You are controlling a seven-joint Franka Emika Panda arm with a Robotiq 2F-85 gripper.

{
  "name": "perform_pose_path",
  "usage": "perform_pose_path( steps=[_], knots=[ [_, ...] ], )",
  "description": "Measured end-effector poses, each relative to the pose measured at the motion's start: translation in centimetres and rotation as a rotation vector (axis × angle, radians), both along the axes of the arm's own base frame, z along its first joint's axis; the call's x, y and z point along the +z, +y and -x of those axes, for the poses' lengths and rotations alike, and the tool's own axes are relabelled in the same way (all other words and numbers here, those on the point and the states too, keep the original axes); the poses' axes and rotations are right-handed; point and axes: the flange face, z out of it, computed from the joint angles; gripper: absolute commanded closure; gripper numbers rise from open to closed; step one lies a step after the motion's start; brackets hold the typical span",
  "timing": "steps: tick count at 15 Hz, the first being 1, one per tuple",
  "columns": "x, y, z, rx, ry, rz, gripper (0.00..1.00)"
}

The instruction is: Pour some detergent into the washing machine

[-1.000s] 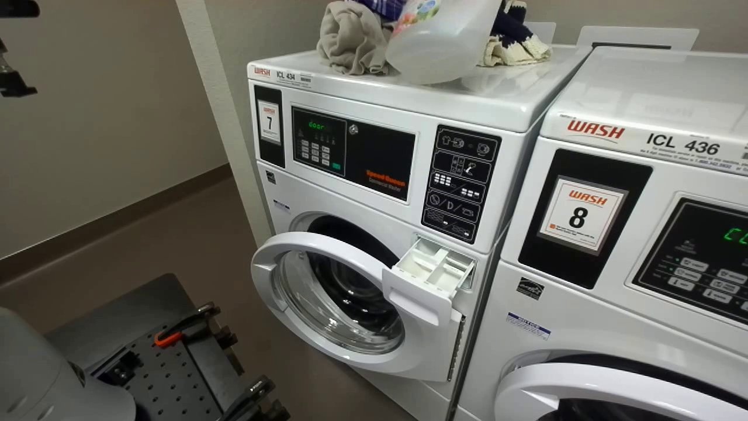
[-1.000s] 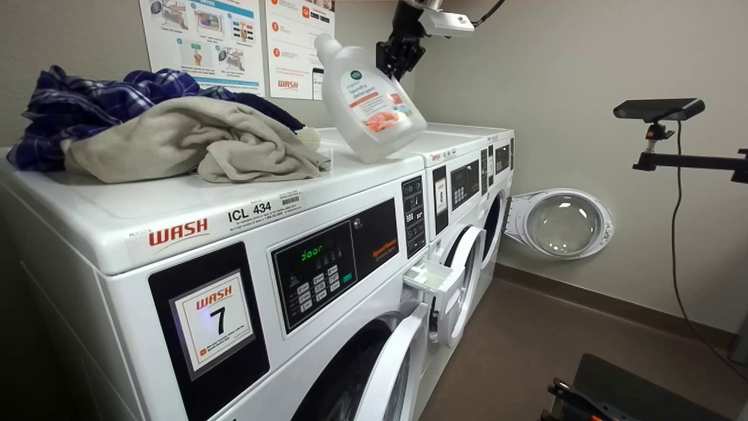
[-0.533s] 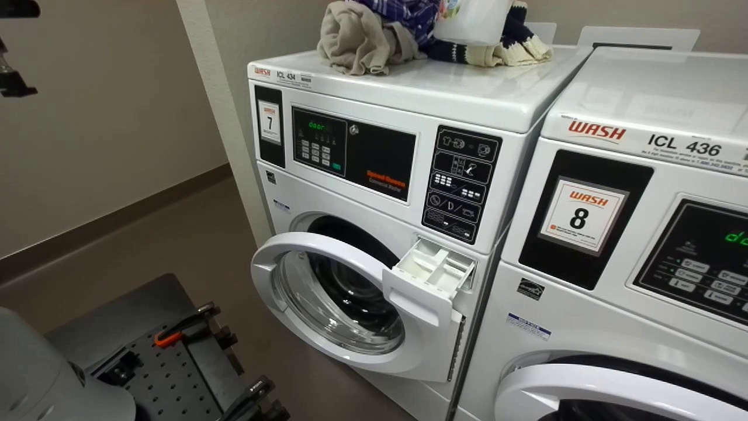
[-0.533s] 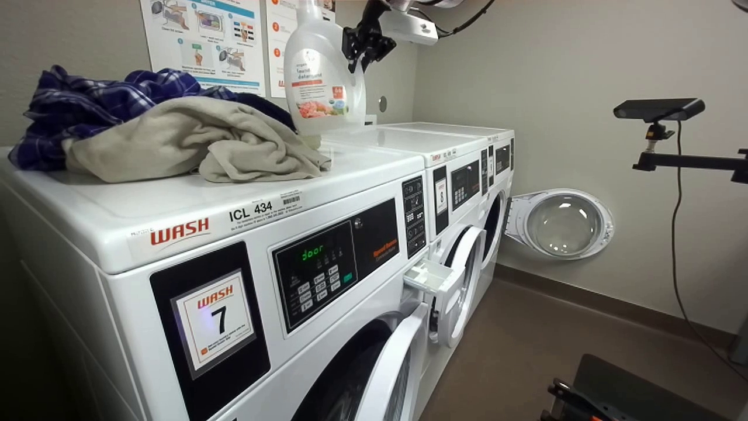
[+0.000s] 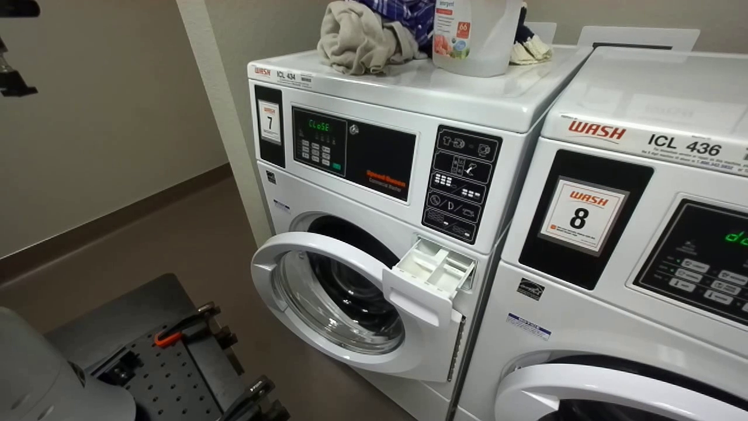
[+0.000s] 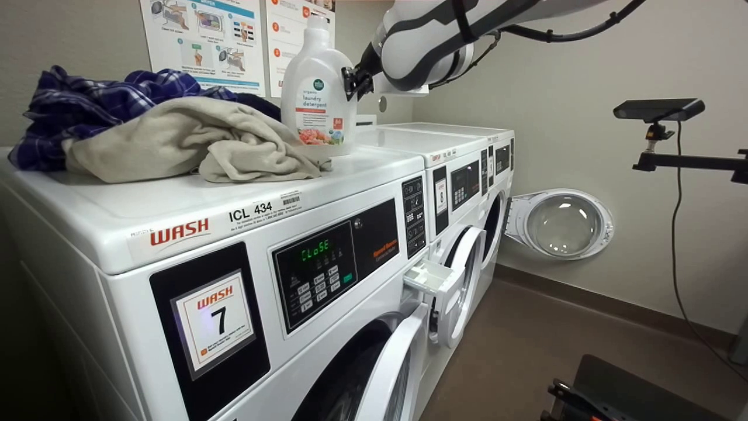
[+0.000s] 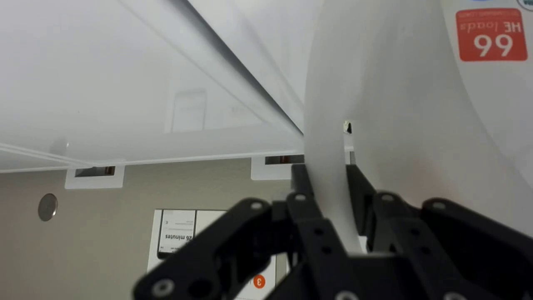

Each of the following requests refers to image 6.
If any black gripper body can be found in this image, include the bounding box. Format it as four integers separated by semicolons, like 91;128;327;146
354;39;385;89

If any white detergent bottle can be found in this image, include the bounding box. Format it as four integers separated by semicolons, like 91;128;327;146
278;15;359;159

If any white washing machine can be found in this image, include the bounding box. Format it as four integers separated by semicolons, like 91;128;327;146
354;123;495;421
384;116;519;295

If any white detergent drawer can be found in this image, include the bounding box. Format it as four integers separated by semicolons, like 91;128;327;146
401;256;465;304

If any white washing machine number seven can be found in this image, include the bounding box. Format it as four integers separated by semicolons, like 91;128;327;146
0;143;432;421

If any instruction poster with phone picture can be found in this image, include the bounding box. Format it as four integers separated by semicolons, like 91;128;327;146
265;0;339;103

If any instruction poster with blue header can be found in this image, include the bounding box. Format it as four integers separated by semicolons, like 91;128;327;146
137;0;267;98

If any beige cloth garment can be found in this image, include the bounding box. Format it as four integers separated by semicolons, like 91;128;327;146
65;94;334;186

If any white round washer door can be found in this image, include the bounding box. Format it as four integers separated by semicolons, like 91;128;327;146
422;222;490;350
354;313;431;421

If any round glass washer door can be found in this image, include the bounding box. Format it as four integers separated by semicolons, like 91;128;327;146
502;186;618;263

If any blue plaid shirt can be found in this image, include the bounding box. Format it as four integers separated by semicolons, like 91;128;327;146
8;63;288;172

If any black cart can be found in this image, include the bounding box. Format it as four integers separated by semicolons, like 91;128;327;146
537;353;738;421

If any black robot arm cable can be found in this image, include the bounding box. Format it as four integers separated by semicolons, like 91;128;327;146
379;0;650;89

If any black camera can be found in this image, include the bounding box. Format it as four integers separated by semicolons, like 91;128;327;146
611;95;708;123

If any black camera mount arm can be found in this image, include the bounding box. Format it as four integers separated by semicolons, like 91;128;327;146
631;118;748;186

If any thin black camera cable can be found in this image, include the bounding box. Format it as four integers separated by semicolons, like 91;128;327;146
666;118;743;365

